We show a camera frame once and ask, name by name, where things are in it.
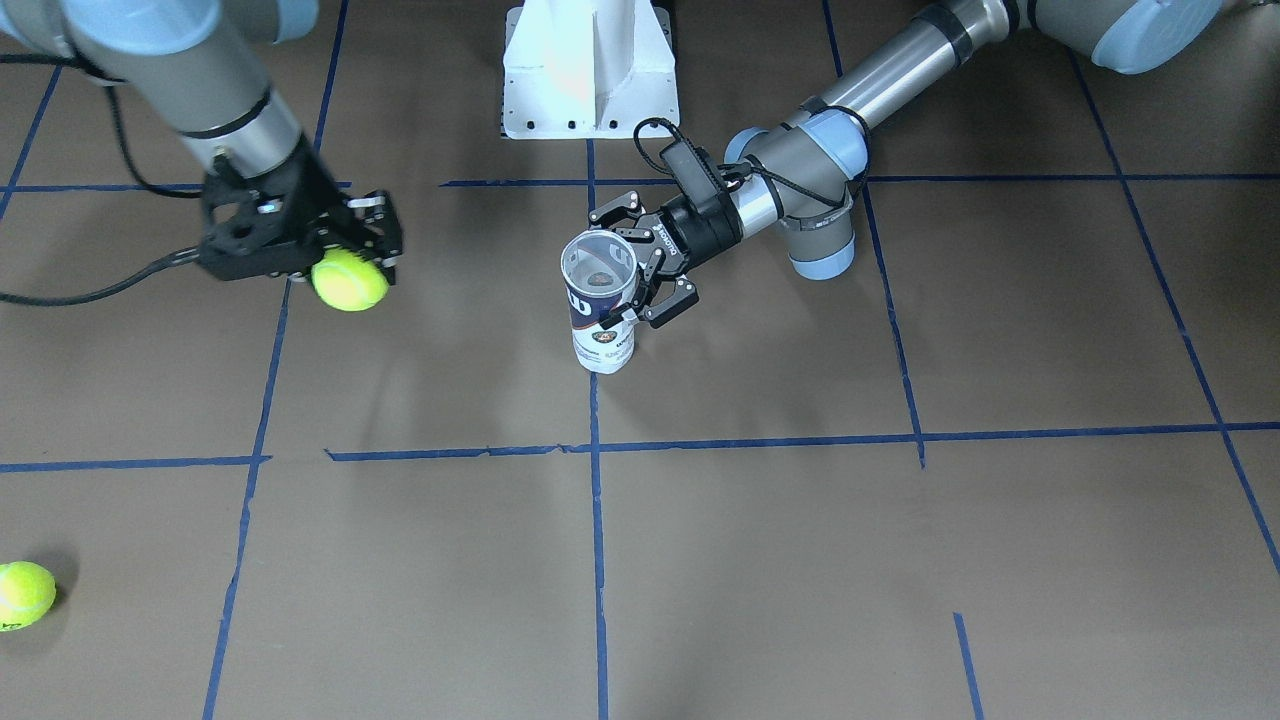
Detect yellow tennis ball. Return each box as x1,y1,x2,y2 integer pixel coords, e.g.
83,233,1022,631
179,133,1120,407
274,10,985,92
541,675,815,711
1,561,58,632
308,247,390,313

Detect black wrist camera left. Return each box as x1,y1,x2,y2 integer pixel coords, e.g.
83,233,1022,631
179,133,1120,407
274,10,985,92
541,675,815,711
660,140,730,214

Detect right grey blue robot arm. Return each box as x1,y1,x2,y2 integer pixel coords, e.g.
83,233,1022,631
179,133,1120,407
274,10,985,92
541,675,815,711
3,1,403,311

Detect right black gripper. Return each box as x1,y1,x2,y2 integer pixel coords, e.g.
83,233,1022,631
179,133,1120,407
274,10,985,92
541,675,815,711
197,150,404,287

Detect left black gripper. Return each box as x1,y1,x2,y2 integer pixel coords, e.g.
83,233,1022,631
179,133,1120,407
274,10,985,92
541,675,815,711
588,192,744,331

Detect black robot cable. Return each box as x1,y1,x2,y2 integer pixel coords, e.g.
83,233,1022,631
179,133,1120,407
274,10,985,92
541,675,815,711
0,50,216,307

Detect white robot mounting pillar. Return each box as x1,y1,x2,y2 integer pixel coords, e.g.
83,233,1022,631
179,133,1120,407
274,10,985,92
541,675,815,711
500,1,681,141

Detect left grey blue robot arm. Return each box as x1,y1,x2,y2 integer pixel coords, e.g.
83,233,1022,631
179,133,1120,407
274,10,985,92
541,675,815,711
570,1,1226,331

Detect clear tennis ball can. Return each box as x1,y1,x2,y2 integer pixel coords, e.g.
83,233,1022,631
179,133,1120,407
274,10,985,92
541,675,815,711
559,229,639,374

